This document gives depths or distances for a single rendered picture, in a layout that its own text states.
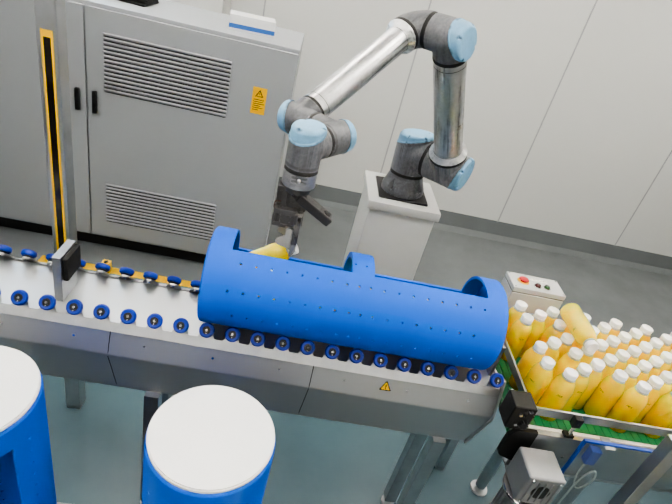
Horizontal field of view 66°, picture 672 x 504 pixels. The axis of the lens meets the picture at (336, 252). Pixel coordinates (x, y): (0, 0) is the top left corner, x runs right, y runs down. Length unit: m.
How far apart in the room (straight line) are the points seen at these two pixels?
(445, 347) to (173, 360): 0.80
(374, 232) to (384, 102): 2.11
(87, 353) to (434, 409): 1.06
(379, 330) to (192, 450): 0.59
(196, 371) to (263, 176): 1.68
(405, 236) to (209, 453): 1.40
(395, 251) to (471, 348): 0.89
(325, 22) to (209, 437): 3.34
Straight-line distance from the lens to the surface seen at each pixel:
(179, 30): 2.93
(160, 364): 1.65
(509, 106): 4.45
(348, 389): 1.64
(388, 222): 2.25
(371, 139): 4.32
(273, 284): 1.41
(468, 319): 1.52
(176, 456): 1.20
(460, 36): 1.73
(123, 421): 2.58
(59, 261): 1.64
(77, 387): 2.54
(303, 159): 1.31
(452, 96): 1.88
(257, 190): 3.12
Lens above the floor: 2.02
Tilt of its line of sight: 32 degrees down
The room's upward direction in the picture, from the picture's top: 15 degrees clockwise
